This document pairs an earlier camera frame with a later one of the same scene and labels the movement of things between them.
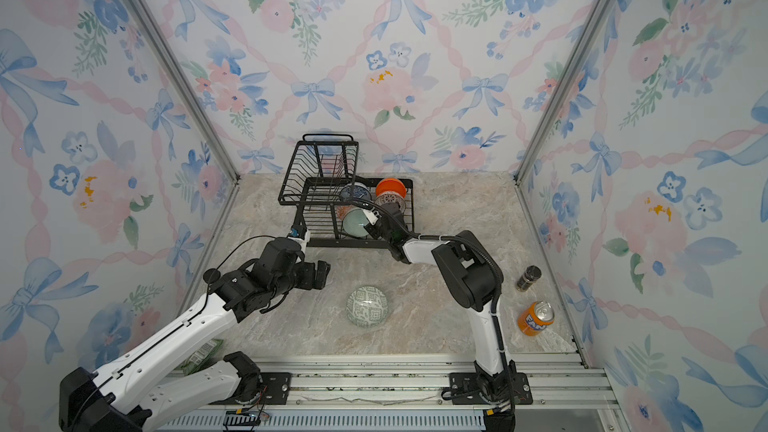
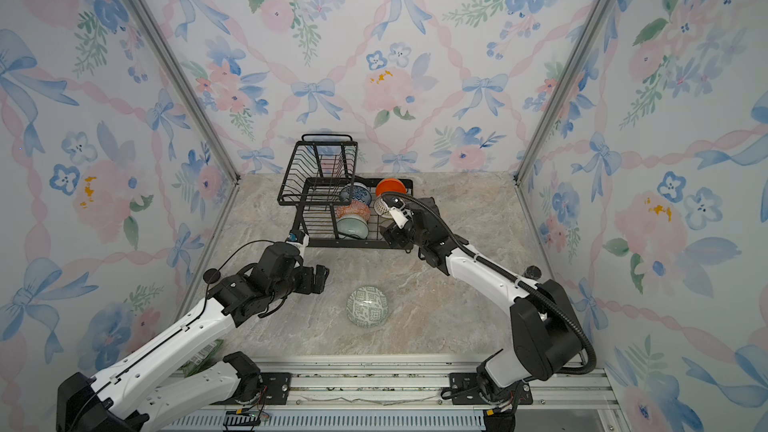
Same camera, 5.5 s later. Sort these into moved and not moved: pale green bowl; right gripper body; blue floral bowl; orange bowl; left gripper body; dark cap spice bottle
Moved: pale green bowl; right gripper body
Not moved: blue floral bowl; dark cap spice bottle; orange bowl; left gripper body
